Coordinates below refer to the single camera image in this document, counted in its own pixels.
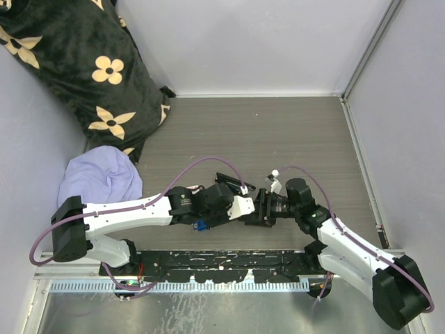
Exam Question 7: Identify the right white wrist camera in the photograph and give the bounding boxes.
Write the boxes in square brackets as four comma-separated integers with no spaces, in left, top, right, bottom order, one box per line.
[264,169,282,194]

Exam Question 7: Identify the black floral plush blanket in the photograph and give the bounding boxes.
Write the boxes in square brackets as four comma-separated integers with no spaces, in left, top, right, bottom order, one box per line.
[1,1,175,163]

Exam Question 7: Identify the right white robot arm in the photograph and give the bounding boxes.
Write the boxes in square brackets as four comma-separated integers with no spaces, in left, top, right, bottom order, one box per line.
[241,178,433,330]

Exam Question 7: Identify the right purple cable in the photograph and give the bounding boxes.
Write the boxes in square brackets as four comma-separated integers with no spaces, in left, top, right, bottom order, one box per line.
[277,165,435,314]

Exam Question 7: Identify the lavender crumpled cloth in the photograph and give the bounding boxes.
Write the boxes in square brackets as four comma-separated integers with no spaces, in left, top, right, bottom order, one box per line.
[57,146,143,207]

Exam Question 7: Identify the black stapler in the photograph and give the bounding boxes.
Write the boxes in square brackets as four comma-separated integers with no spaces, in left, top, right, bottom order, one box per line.
[215,172,243,193]

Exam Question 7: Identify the blue stapler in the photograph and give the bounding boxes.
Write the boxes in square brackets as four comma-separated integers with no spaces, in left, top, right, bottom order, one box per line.
[193,220,209,232]

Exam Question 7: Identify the white slotted cable duct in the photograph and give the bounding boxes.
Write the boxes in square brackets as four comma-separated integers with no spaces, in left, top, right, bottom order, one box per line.
[49,278,310,294]

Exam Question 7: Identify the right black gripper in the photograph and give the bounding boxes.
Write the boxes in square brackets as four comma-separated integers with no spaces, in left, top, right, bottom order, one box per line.
[238,188,300,228]

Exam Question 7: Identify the black mounting base plate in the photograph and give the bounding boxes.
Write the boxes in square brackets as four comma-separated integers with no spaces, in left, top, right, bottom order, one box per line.
[110,250,334,284]

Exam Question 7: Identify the aluminium corner frame post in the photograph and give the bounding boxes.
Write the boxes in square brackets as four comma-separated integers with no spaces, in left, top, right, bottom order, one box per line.
[340,0,405,103]

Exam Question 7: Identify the aluminium slotted rail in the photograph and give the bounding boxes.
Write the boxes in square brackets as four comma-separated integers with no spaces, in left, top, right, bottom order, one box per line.
[33,248,414,279]

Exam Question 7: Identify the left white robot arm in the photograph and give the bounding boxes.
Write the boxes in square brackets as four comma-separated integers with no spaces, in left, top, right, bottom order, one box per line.
[51,183,254,276]

